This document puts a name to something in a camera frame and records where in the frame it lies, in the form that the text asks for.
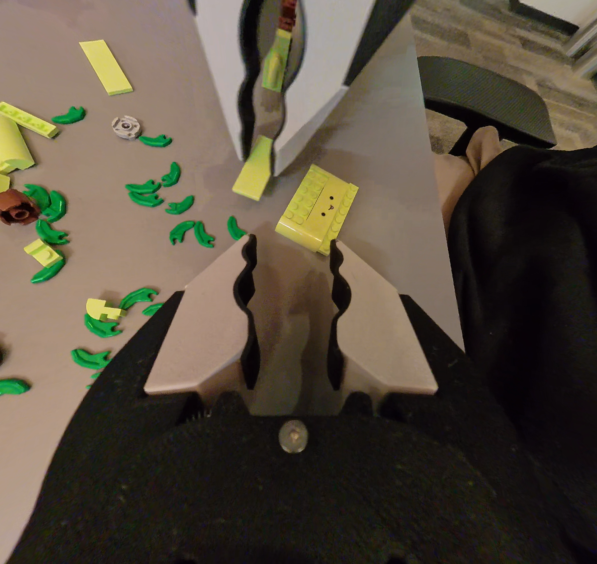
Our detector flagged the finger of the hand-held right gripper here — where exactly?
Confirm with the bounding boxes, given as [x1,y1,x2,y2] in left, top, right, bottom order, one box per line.
[193,0,280,162]
[272,0,390,177]

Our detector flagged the small lime stud piece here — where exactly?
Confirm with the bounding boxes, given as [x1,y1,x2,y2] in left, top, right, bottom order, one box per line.
[23,238,63,268]

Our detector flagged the grey round plate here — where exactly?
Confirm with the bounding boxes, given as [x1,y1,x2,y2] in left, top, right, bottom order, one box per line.
[111,115,142,140]

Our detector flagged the scatter of green leaf pieces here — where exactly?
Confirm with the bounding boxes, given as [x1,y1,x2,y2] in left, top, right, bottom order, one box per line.
[0,106,248,397]

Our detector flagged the large lime half-round brick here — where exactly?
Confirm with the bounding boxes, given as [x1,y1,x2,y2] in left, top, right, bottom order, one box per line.
[0,115,35,175]

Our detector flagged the lime tile with face print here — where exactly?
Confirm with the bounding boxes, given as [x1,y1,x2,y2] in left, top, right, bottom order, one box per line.
[305,175,350,235]

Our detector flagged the brown and lime trunk build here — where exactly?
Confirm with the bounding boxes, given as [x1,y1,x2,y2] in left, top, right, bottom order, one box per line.
[261,0,299,93]

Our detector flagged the lime rounded corner piece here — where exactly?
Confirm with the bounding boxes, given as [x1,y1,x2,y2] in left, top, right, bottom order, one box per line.
[85,298,127,322]

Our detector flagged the person's tan trousers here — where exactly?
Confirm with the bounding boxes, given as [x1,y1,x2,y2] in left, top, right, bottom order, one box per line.
[434,125,504,238]

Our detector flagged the brown and lime brick assembly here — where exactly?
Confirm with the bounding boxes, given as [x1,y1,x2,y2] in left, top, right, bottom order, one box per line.
[275,164,360,257]

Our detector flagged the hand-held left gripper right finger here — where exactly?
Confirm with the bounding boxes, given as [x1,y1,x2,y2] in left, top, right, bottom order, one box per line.
[328,240,439,406]

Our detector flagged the brown stump piece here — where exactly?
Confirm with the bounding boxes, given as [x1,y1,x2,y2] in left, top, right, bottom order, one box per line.
[0,188,40,226]

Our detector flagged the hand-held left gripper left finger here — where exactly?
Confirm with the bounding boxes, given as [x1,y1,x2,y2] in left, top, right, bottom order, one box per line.
[144,234,258,403]

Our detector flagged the narrow lime studded plate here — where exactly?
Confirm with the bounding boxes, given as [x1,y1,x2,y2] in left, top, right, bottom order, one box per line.
[0,101,60,139]

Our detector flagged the long lime tile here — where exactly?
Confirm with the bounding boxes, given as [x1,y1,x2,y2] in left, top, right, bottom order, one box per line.
[232,135,274,202]
[78,39,134,96]

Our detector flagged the person's black clothing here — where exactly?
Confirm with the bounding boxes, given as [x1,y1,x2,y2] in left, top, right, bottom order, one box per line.
[448,144,597,564]

